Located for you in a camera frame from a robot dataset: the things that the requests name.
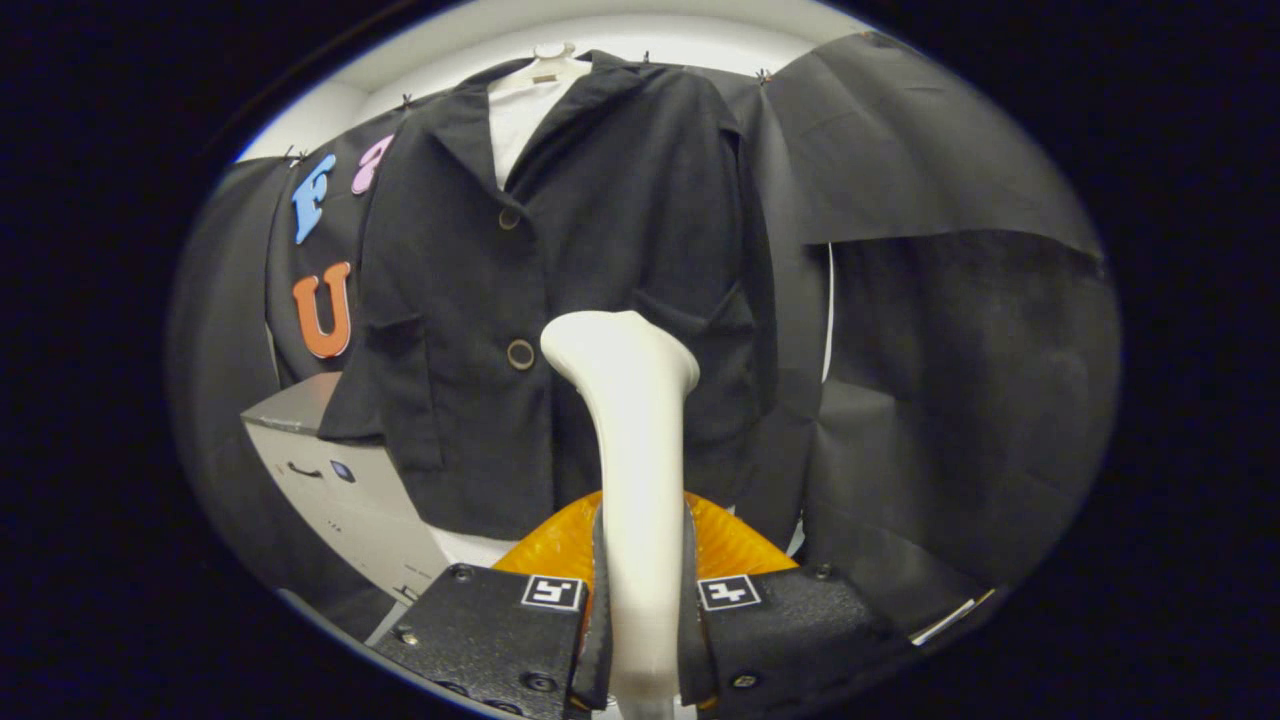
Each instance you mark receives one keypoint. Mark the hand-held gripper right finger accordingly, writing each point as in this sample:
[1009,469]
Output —
[688,640]

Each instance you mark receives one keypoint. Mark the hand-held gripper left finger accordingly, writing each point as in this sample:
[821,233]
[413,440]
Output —
[603,640]

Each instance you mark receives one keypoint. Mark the white garment steamer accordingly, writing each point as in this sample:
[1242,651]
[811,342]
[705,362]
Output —
[640,430]

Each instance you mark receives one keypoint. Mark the black suit jacket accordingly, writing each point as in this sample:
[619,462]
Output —
[600,220]

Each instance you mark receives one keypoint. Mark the white cardboard piece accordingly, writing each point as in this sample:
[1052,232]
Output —
[950,620]

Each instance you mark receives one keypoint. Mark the grey cabinet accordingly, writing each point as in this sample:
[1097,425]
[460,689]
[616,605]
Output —
[350,500]

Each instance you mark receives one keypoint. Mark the black backdrop cloth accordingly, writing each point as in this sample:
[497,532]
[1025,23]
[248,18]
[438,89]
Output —
[960,400]

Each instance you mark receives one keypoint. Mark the white mannequin torso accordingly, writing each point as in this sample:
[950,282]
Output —
[520,120]

